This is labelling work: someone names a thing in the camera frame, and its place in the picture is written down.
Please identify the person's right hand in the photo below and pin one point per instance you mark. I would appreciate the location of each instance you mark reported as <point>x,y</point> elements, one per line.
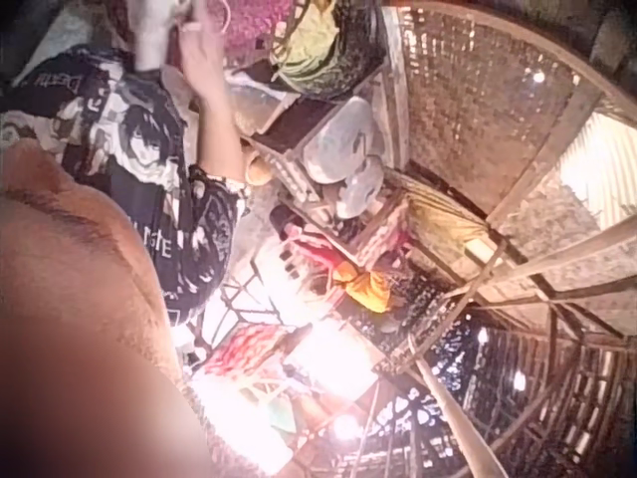
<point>201,60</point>

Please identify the person's right fingers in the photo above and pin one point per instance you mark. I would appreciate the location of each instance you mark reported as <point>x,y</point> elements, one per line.
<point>199,22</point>

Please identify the white cloth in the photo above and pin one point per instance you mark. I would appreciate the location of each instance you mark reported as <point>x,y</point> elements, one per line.
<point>151,40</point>

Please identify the pink knitted cloth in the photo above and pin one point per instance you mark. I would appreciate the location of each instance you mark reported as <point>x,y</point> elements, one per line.
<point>249,27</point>

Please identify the green cloth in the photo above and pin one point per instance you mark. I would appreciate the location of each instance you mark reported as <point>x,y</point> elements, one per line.
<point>311,47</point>

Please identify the beige round bowl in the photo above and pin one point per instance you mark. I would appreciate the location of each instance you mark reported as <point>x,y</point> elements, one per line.
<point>258,169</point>

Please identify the black mesh basket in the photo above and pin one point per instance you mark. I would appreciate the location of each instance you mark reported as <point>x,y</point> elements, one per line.
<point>358,45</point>

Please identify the grey plastic bag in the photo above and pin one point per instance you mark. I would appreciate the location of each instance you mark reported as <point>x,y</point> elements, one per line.
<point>343,149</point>

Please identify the wooden shelf rack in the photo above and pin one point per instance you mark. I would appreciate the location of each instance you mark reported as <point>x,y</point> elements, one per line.
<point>318,209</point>

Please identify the round woven bamboo tray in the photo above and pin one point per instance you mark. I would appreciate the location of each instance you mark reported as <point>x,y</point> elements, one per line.
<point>478,99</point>

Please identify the orange cloth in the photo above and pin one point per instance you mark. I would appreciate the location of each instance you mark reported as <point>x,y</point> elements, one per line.
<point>365,291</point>

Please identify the red patterned cloth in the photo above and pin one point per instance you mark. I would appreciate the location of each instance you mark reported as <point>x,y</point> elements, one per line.
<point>244,348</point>

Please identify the bamboo pole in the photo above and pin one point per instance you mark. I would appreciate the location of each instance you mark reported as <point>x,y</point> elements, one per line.
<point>450,403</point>

